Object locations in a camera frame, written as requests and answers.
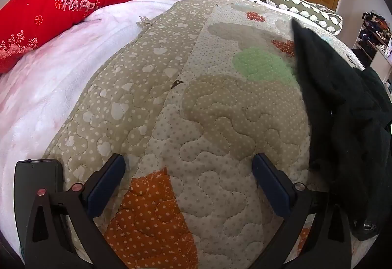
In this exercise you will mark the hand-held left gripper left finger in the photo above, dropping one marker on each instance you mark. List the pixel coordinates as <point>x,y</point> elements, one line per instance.
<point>104,186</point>

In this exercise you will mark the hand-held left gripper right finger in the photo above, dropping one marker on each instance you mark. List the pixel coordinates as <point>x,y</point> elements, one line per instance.
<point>272,186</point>

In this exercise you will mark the black pants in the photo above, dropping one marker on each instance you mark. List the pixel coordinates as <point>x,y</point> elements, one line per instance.
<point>337,103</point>

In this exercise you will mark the black flat device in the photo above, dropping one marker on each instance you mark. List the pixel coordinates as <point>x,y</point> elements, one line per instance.
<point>33,174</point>

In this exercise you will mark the patchwork dotted quilt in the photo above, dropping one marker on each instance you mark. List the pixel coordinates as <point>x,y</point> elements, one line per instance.
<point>199,103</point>

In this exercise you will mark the pink fleece blanket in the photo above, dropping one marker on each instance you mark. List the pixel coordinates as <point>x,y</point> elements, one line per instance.
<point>46,88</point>

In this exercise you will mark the olive hedgehog print bolster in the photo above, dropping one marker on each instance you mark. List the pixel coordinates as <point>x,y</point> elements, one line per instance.
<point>300,8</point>

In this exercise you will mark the shoe rack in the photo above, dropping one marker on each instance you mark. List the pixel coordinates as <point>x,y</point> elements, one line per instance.
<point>373,33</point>

